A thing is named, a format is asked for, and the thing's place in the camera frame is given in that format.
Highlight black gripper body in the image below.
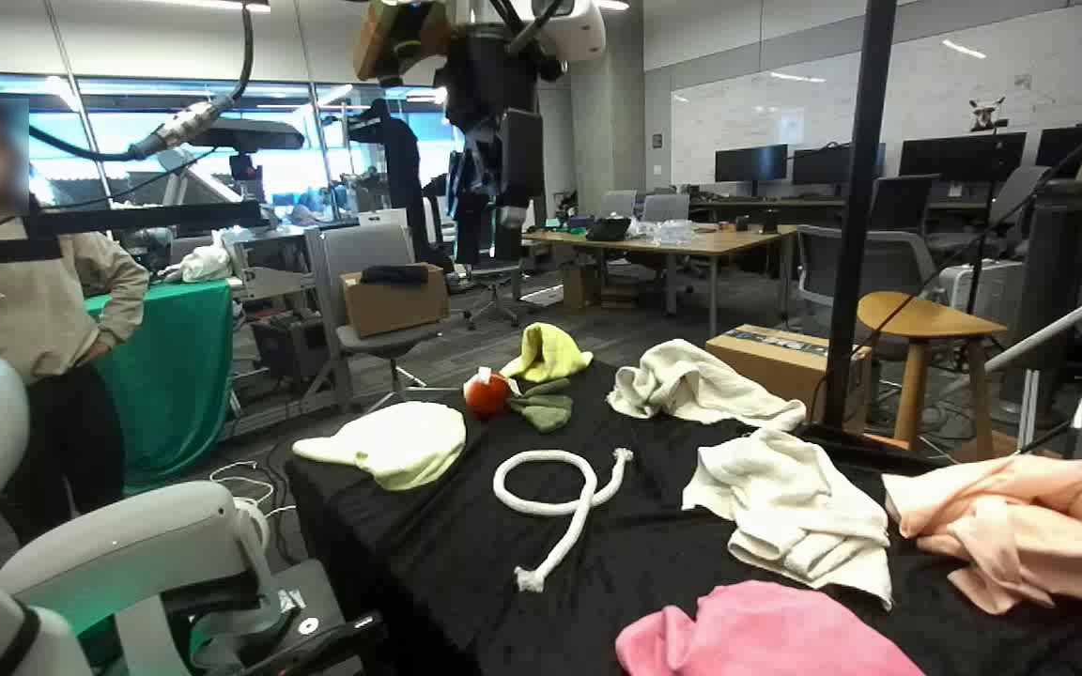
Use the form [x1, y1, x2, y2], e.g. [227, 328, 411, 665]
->
[440, 18, 551, 130]

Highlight yellow green towel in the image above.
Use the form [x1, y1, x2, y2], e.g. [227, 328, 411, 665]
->
[497, 321, 598, 392]

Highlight red toy radish green leaves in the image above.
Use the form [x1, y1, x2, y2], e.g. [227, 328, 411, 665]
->
[459, 366, 578, 433]

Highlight cream white towel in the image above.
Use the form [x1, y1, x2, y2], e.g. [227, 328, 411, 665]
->
[606, 334, 811, 437]

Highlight pale green t-shirt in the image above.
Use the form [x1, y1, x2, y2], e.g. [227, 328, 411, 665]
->
[288, 400, 471, 496]

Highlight pink t-shirt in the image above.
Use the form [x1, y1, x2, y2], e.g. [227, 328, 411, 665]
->
[611, 577, 927, 676]

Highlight peach t-shirt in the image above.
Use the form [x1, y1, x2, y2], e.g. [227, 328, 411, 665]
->
[879, 451, 1082, 620]

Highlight small black bag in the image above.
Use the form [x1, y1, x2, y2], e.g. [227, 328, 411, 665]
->
[584, 216, 634, 246]

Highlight grey office chair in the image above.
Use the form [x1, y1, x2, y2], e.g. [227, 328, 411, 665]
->
[303, 222, 446, 407]

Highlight long wooden desk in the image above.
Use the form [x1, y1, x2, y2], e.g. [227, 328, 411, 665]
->
[523, 222, 797, 338]

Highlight small cardboard box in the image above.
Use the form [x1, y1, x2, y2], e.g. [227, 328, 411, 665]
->
[340, 264, 455, 343]

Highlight black computer monitor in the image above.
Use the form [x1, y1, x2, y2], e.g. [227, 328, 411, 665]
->
[794, 144, 889, 193]
[710, 144, 794, 189]
[898, 128, 1028, 189]
[1035, 120, 1082, 174]

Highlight white crumpled object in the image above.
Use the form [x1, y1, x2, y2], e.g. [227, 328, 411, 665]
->
[162, 239, 240, 287]

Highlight black vertical pole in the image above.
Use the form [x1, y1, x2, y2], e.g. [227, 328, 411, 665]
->
[821, 0, 901, 437]

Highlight large printed cardboard box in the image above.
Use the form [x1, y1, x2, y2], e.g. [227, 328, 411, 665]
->
[704, 321, 879, 423]

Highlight green cloth covered table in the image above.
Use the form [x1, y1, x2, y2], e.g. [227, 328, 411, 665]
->
[78, 277, 240, 490]

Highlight black velvet tablecloth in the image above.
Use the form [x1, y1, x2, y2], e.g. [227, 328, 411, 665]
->
[282, 358, 1082, 676]

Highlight wooden stool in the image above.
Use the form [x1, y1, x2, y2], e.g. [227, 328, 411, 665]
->
[853, 288, 1011, 455]

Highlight black drone figure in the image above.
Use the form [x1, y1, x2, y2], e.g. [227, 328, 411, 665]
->
[965, 93, 1011, 137]

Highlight person in beige sweater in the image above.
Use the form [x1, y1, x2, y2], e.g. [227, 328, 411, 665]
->
[0, 88, 156, 537]

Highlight white crumpled towel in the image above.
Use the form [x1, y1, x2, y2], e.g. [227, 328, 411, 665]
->
[679, 430, 898, 611]

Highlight dark tall cylinder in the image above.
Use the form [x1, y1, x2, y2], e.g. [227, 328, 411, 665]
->
[1020, 177, 1082, 346]

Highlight silver metal rod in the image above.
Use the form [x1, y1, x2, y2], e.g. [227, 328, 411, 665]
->
[978, 281, 1082, 381]

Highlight black camera on stand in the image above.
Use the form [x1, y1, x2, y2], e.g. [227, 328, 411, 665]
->
[183, 117, 308, 196]

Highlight white rope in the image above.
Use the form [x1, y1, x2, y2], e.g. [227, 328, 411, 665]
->
[490, 443, 638, 599]

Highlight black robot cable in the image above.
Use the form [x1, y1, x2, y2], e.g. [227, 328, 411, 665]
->
[0, 0, 260, 167]

